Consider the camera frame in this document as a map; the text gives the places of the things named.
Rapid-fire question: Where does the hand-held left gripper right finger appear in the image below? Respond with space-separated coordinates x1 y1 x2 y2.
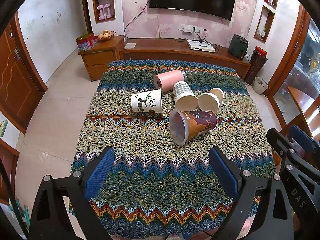
209 146 294 240

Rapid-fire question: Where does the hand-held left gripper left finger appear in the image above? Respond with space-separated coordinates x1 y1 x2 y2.
29 147 115 240

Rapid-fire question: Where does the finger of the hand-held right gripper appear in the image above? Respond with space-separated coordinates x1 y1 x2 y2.
287 125 320 178
266 128 320 240

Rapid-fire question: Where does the brown printed paper cup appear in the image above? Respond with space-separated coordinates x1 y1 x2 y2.
169 109 217 145

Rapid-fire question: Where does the beige paper cup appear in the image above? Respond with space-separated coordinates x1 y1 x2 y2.
198 88 224 113

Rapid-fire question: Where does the white panda paper cup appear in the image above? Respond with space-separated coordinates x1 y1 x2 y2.
131 89 163 113

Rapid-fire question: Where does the green plaid paper cup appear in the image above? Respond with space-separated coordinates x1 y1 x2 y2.
173 81 199 111

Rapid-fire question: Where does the pink tumbler cup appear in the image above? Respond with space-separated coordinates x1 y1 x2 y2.
154 69 187 93

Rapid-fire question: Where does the colourful zigzag knitted blanket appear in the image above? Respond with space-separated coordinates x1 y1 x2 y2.
69 59 277 239

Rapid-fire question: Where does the white waste bin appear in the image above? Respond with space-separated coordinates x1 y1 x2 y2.
252 76 269 95

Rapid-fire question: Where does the black woven basket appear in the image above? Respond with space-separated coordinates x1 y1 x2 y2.
244 49 268 85

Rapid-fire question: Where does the dark green air fryer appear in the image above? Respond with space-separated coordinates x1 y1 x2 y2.
228 34 248 59

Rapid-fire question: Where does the wooden side cabinet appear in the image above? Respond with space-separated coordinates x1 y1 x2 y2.
78 35 125 82

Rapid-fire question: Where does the white set-top box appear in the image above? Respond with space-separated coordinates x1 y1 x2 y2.
187 40 216 53

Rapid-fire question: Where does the brown wooden door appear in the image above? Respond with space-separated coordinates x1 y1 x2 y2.
0 12 48 134

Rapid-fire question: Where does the red and blue tin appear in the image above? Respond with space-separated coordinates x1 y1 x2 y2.
76 33 98 52

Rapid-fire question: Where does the long wooden television cabinet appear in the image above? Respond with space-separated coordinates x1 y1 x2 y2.
117 35 251 79

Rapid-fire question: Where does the bowl of fruit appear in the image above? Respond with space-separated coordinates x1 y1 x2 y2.
96 30 116 42

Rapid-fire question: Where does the wooden wall niche shelf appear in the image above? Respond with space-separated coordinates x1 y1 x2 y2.
91 0 116 23
254 0 280 42

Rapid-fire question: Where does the black television cable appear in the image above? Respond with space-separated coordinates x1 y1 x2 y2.
124 0 150 38

